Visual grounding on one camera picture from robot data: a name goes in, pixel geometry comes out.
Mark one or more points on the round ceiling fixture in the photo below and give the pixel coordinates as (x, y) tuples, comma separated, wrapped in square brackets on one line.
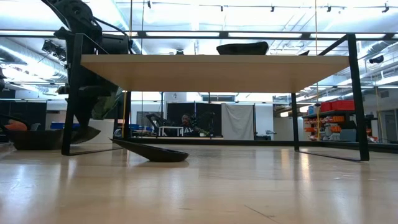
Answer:
[(179, 52)]

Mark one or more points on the person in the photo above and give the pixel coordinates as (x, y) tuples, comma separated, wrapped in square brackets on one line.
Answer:
[(186, 119)]

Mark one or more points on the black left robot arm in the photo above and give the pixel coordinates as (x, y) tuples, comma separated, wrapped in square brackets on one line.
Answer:
[(77, 15)]

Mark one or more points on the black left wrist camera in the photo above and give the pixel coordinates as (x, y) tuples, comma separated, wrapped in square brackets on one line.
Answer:
[(115, 43)]

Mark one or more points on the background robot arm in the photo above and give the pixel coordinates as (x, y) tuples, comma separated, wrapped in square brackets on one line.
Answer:
[(206, 124), (154, 118)]

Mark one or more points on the white frame stand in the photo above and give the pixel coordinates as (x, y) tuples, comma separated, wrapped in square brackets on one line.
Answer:
[(171, 126)]

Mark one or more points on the orange black office chair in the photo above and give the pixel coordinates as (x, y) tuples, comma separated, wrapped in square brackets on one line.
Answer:
[(15, 126)]

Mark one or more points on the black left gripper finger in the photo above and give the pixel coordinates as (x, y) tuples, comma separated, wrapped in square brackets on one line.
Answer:
[(89, 109), (81, 109)]

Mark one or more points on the black aluminium rig frame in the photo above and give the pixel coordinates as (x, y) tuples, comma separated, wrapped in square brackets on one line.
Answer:
[(326, 145)]

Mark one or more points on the black partition panel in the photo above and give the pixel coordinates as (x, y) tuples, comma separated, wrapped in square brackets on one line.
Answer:
[(174, 109)]

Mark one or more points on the shelving cart with storage bins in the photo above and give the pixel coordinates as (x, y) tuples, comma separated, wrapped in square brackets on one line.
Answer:
[(332, 124)]

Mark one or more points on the black wavy square bowl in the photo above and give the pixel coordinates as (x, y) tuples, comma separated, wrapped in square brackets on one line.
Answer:
[(242, 51), (242, 43), (35, 140)]

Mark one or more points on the black leaf shaped plate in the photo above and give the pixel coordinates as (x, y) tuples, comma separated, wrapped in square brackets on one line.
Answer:
[(90, 133)]

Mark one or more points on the wooden riser shelf black legs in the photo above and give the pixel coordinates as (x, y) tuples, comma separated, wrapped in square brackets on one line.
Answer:
[(214, 74)]

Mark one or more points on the white hanging sheet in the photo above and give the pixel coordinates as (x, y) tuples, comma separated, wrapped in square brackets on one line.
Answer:
[(237, 121)]

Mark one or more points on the snake plant in white pot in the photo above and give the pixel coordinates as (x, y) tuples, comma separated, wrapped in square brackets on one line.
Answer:
[(104, 130)]

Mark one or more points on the black ceiling spotlight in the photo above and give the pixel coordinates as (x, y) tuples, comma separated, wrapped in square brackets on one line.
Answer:
[(376, 59), (49, 46)]

